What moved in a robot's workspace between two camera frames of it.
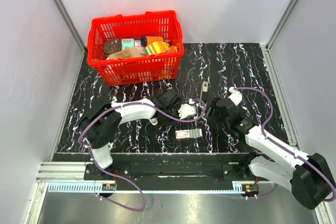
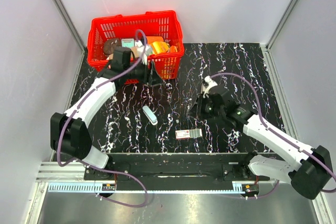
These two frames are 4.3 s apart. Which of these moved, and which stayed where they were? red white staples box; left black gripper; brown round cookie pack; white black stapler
Moved: left black gripper
Stayed: red white staples box; white black stapler; brown round cookie pack
